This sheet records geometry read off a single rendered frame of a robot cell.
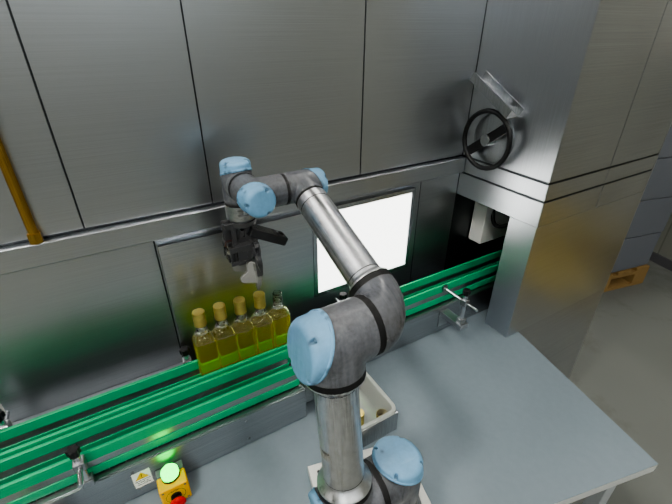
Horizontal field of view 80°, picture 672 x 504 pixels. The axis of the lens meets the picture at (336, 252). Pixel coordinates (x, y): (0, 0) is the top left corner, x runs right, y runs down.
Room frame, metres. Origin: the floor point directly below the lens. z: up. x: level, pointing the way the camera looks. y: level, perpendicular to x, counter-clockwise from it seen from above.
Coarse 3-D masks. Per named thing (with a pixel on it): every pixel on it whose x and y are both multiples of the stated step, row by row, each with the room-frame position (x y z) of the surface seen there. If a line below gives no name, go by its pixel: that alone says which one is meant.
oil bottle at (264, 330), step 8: (256, 320) 0.93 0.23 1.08; (264, 320) 0.93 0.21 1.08; (272, 320) 0.95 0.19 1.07; (256, 328) 0.92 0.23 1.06; (264, 328) 0.93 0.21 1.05; (272, 328) 0.94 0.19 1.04; (256, 336) 0.92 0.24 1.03; (264, 336) 0.93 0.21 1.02; (272, 336) 0.94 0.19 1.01; (264, 344) 0.93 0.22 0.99; (272, 344) 0.94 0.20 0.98
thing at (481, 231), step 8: (480, 208) 1.58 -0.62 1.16; (488, 208) 1.56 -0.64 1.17; (472, 216) 1.61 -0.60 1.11; (480, 216) 1.58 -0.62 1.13; (488, 216) 1.57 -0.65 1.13; (496, 216) 1.59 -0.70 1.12; (504, 216) 1.62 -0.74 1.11; (472, 224) 1.61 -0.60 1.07; (480, 224) 1.57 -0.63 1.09; (488, 224) 1.57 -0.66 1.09; (472, 232) 1.60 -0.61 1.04; (480, 232) 1.56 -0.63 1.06; (488, 232) 1.58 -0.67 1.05; (496, 232) 1.61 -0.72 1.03; (504, 232) 1.64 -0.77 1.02; (480, 240) 1.56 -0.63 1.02; (488, 240) 1.58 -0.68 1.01; (504, 240) 1.44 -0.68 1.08
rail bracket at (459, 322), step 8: (456, 296) 1.23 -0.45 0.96; (464, 296) 1.19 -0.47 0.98; (464, 304) 1.18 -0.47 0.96; (440, 312) 1.26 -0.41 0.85; (448, 312) 1.25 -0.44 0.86; (464, 312) 1.19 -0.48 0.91; (440, 320) 1.26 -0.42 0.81; (448, 320) 1.22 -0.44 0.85; (456, 320) 1.20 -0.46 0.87; (464, 320) 1.19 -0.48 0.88; (464, 328) 1.18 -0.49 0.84
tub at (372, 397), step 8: (368, 376) 0.94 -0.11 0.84; (368, 384) 0.93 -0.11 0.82; (376, 384) 0.91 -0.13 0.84; (360, 392) 0.94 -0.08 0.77; (368, 392) 0.92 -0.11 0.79; (376, 392) 0.89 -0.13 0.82; (360, 400) 0.91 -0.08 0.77; (368, 400) 0.91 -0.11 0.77; (376, 400) 0.88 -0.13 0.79; (384, 400) 0.86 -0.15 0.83; (360, 408) 0.87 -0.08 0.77; (368, 408) 0.87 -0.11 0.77; (376, 408) 0.87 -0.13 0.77; (384, 408) 0.85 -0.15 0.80; (392, 408) 0.82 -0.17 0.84; (368, 416) 0.84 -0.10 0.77; (384, 416) 0.79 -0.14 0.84; (368, 424) 0.76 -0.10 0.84
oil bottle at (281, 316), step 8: (272, 304) 1.00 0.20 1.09; (272, 312) 0.97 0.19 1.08; (280, 312) 0.97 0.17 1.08; (288, 312) 0.98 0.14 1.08; (280, 320) 0.96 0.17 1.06; (288, 320) 0.97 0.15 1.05; (280, 328) 0.96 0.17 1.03; (288, 328) 0.97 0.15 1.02; (280, 336) 0.96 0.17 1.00; (280, 344) 0.96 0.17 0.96
